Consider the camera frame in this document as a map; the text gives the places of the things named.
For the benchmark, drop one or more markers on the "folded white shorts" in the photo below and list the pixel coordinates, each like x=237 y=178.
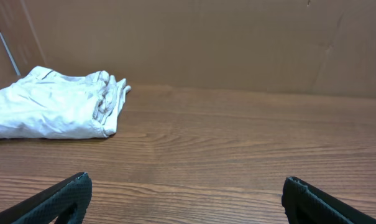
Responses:
x=47 y=104

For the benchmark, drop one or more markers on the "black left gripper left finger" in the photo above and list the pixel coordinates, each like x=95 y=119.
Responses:
x=65 y=202

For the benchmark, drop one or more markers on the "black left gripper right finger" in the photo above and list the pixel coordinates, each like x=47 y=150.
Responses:
x=306 y=204

